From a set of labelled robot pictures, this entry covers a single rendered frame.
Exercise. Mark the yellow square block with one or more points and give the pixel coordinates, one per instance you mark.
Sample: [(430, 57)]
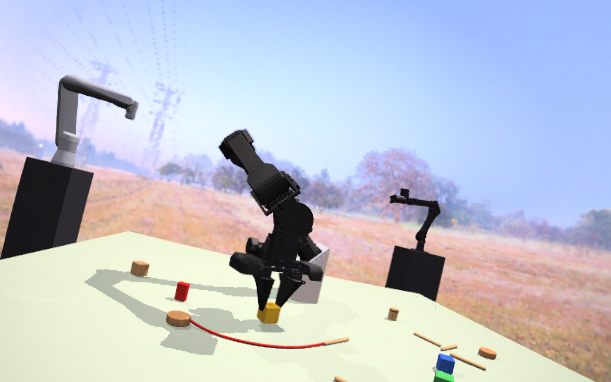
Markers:
[(270, 314)]

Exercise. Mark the round wooden button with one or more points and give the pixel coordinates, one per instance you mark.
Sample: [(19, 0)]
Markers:
[(178, 318)]

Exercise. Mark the small wooden cylinder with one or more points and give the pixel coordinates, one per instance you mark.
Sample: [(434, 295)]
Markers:
[(393, 313)]

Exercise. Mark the small red block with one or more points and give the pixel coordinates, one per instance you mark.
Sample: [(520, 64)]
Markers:
[(182, 291)]

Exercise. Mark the orange flat disc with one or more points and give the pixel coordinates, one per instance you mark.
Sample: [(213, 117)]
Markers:
[(487, 353)]

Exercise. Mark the blue cube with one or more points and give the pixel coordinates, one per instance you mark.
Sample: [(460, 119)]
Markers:
[(445, 363)]

